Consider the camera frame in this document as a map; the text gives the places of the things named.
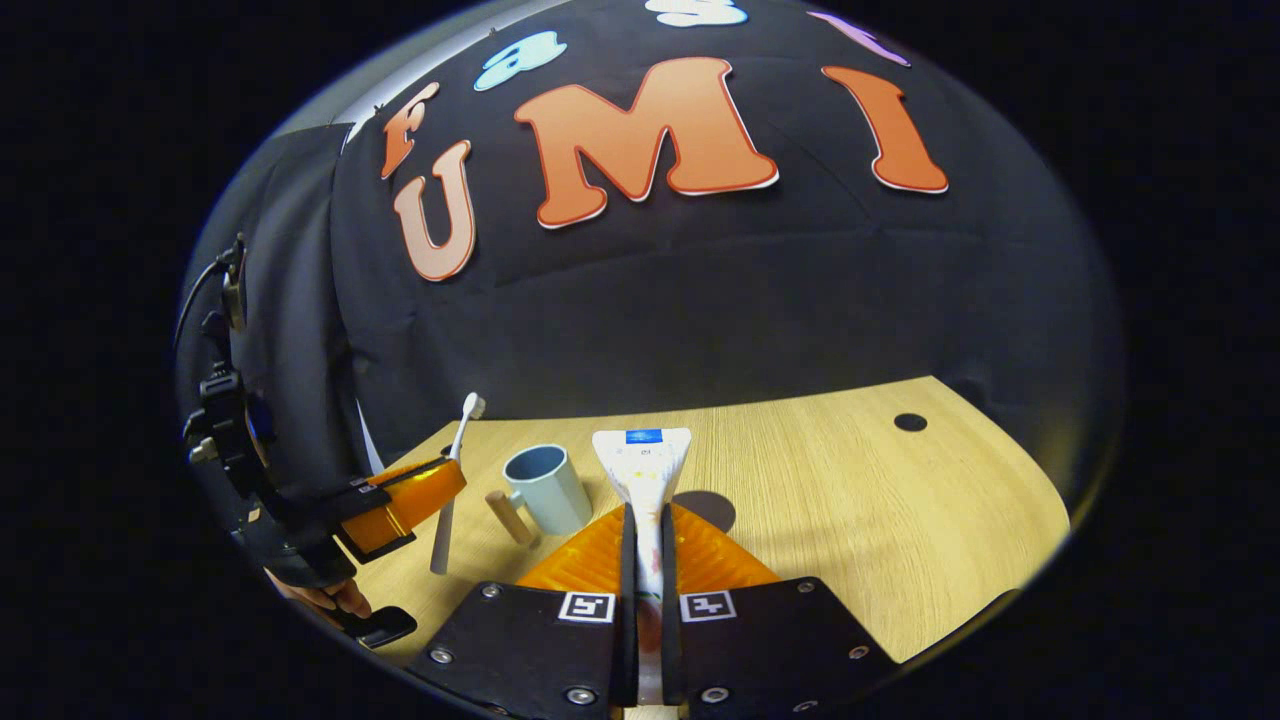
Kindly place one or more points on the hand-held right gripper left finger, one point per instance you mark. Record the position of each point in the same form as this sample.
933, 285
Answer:
628, 570

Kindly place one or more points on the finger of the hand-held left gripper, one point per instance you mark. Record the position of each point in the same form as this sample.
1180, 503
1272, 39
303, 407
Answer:
420, 500

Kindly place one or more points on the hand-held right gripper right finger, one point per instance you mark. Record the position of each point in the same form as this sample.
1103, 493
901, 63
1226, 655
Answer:
669, 570

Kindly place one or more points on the white toothbrush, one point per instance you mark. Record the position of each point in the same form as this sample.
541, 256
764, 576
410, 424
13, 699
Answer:
442, 540

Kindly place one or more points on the dark brown round coaster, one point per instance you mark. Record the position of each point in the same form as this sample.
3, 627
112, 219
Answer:
712, 508

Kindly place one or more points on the white blue toothpaste tube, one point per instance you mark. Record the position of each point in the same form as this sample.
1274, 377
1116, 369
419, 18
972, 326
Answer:
642, 470

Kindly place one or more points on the wooden desktop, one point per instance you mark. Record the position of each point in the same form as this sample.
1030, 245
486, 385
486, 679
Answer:
850, 500

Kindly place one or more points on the black backdrop cloth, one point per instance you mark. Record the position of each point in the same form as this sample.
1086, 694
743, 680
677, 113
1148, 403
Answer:
700, 300

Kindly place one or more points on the black round desk grommet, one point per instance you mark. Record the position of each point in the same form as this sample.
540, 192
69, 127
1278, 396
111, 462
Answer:
910, 421

